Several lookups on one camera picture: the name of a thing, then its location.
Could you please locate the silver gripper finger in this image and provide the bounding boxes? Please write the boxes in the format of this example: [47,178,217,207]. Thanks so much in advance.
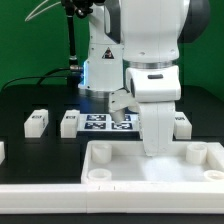
[110,110,125,123]

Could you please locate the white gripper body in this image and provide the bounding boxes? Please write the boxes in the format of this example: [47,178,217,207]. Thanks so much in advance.
[108,66,181,156]

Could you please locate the white desk top tray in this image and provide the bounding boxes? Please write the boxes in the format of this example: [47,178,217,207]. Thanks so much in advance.
[81,141,224,184]

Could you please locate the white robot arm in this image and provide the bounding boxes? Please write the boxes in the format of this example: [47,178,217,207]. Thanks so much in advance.
[79,0,210,156]

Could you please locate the white front obstacle bar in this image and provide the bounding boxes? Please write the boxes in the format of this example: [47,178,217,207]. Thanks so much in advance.
[0,182,224,214]

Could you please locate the white left obstacle block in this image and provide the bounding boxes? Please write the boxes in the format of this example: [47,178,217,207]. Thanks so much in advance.
[0,142,5,165]

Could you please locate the marker tag base plate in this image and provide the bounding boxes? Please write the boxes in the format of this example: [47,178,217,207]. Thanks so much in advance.
[78,114,139,132]

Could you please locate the black table cable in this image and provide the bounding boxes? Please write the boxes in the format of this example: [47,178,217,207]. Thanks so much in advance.
[1,67,81,91]

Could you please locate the black cable hose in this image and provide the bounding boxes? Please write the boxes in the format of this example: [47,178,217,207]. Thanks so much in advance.
[61,0,85,73]

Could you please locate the white thin cables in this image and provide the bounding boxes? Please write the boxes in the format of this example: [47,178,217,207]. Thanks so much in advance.
[24,0,62,23]

